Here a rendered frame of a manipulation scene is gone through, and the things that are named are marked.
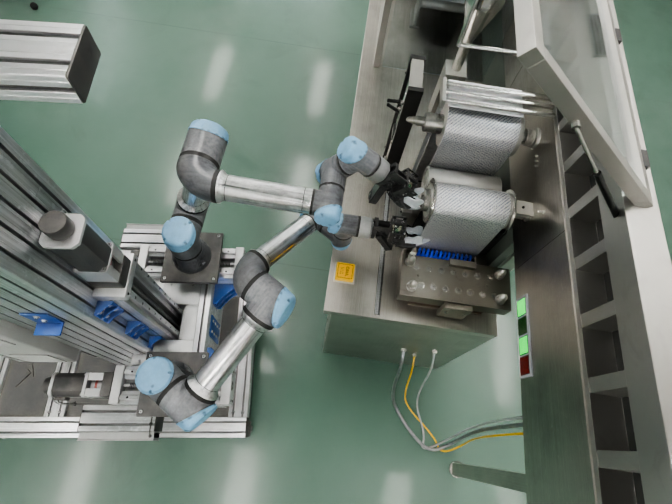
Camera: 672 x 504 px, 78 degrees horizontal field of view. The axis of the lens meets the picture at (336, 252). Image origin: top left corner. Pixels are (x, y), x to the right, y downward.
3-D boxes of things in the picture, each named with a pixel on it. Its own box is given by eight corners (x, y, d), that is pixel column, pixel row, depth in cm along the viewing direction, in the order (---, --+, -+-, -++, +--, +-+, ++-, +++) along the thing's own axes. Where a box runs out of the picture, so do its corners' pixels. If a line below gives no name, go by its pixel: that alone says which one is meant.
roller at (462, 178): (421, 178, 157) (429, 159, 146) (487, 188, 157) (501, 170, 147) (419, 205, 152) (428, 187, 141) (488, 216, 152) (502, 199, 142)
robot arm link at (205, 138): (168, 226, 161) (178, 148, 114) (180, 193, 167) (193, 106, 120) (200, 235, 164) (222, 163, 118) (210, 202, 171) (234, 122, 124)
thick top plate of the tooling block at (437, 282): (398, 259, 159) (402, 253, 153) (502, 275, 159) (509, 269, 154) (395, 299, 152) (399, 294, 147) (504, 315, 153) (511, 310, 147)
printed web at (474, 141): (412, 178, 182) (449, 90, 136) (465, 186, 183) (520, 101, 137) (407, 259, 166) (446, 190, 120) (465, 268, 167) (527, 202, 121)
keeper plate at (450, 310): (435, 310, 158) (444, 302, 148) (461, 314, 158) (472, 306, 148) (435, 317, 157) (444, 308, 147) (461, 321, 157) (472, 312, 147)
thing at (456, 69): (423, 100, 202) (465, -17, 150) (452, 105, 202) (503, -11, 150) (422, 122, 196) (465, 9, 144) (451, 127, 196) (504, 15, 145)
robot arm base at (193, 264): (170, 273, 166) (162, 263, 157) (176, 239, 172) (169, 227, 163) (208, 274, 167) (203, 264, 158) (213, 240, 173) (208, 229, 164)
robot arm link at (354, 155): (335, 141, 120) (357, 128, 114) (361, 160, 127) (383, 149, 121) (331, 163, 117) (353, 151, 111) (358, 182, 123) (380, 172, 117)
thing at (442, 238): (414, 246, 156) (427, 222, 139) (476, 255, 156) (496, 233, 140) (414, 247, 156) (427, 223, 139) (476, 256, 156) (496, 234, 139)
